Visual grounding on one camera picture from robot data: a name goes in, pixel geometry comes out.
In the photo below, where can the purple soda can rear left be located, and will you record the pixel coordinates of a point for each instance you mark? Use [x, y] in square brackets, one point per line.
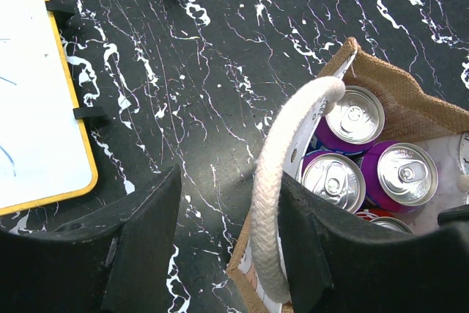
[353, 125]

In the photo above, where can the purple soda can rear right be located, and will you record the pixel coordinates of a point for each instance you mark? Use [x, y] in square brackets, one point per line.
[399, 177]

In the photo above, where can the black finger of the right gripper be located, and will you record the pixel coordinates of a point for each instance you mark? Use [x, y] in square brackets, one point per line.
[455, 214]

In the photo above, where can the purple soda can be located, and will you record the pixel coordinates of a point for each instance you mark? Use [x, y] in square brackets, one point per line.
[399, 177]
[335, 178]
[353, 125]

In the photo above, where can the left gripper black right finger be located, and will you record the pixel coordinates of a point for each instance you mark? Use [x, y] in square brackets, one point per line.
[338, 262]

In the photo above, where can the burlap canvas bag rope handles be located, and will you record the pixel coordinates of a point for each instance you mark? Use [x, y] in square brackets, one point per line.
[257, 265]

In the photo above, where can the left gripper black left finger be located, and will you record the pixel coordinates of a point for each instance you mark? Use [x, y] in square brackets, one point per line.
[115, 259]

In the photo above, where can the purple soda can middle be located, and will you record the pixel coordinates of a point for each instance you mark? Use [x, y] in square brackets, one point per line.
[335, 178]

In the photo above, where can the red cola can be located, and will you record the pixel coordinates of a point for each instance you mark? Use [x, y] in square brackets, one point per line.
[384, 219]
[463, 153]

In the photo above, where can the whiteboard with yellow frame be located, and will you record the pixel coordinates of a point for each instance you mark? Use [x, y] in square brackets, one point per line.
[46, 155]

